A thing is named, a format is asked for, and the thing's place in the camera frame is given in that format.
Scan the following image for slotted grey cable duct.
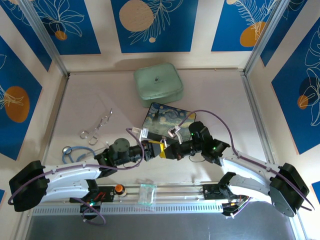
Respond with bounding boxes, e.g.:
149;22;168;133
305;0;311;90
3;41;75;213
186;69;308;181
31;202;224;216

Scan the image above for blue floral wall panel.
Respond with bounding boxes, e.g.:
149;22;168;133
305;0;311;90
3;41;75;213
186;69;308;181
0;36;44;161
271;17;320;155
211;0;281;53
110;0;200;54
31;0;102;56

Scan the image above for metal scissor forceps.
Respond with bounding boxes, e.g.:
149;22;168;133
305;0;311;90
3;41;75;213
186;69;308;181
79;107;114;146

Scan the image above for small clear plastic bag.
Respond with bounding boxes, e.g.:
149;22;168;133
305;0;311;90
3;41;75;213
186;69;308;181
136;177;158;207

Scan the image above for blue stethoscope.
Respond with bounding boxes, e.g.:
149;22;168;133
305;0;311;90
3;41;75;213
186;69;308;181
61;145;102;166

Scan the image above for purple cable loop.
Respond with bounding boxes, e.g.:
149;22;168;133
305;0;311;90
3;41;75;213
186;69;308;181
81;203;106;227

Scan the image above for orange cap small bottle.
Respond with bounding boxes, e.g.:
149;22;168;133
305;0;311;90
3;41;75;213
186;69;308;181
114;184;128;197

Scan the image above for yellow black padlock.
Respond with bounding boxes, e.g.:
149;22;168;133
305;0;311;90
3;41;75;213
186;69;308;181
158;138;168;160

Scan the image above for starry night print tin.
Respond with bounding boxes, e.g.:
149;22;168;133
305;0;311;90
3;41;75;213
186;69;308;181
140;101;198;148

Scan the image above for mint green zip case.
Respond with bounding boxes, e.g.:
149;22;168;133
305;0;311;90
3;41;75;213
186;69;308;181
133;62;185;109

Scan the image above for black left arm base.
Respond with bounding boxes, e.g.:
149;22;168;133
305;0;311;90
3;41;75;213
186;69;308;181
69;184;116;221

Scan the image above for aluminium rail frame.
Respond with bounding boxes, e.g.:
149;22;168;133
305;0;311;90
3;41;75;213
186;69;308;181
23;69;295;205

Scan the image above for aluminium corner post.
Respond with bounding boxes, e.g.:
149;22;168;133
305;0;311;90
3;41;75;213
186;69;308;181
17;0;70;77
243;0;288;75

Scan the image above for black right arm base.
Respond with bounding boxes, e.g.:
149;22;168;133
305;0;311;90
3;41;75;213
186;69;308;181
202;183;251;219

